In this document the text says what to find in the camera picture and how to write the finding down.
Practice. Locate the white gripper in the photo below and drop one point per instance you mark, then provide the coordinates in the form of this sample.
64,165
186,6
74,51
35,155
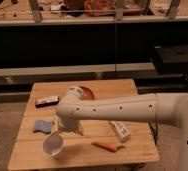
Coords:
70,125

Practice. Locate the white ceramic cup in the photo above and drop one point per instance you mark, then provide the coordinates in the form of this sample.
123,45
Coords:
52,145

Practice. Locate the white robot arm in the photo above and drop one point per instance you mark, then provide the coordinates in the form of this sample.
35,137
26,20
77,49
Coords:
164,108

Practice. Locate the orange ceramic bowl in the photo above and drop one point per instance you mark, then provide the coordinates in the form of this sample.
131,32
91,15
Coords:
88,94

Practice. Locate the blue sponge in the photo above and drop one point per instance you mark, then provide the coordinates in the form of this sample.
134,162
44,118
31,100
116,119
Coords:
43,126

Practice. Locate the wooden table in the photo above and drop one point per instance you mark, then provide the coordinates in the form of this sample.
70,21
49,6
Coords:
27,153

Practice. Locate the orange toy carrot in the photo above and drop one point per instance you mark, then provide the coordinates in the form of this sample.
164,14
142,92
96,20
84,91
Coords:
108,146

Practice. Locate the white glue bottle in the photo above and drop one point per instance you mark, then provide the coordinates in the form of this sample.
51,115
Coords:
120,130

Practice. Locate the black box on shelf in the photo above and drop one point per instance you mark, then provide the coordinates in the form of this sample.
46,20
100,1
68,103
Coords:
171,59

